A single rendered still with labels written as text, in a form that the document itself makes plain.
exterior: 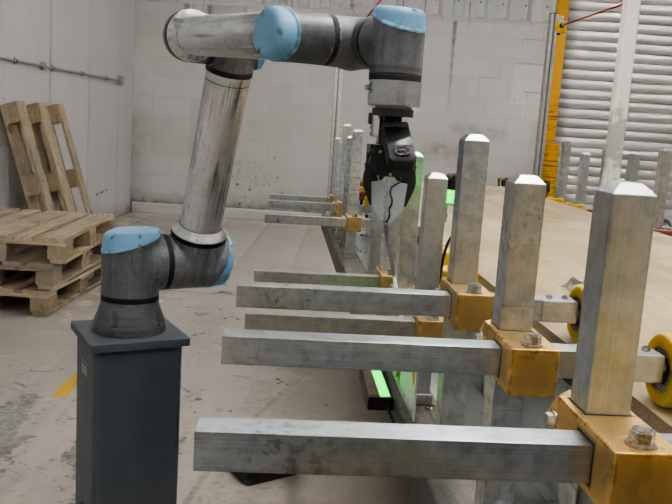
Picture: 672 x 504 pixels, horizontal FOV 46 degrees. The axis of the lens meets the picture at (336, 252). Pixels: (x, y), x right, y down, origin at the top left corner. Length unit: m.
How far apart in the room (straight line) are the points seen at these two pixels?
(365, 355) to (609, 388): 0.27
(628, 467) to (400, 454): 0.16
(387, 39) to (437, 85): 8.00
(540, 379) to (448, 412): 0.36
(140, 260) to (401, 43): 1.02
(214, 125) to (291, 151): 7.32
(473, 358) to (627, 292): 0.25
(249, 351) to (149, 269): 1.30
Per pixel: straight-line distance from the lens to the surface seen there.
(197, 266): 2.15
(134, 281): 2.10
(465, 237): 1.11
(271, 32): 1.38
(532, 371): 0.83
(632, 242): 0.63
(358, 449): 0.58
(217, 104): 1.99
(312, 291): 1.06
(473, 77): 9.40
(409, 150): 1.29
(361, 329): 1.34
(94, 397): 2.13
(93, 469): 2.20
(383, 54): 1.35
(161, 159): 9.54
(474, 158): 1.10
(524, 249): 0.87
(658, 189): 3.05
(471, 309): 1.06
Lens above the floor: 1.18
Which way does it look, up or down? 9 degrees down
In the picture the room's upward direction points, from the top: 4 degrees clockwise
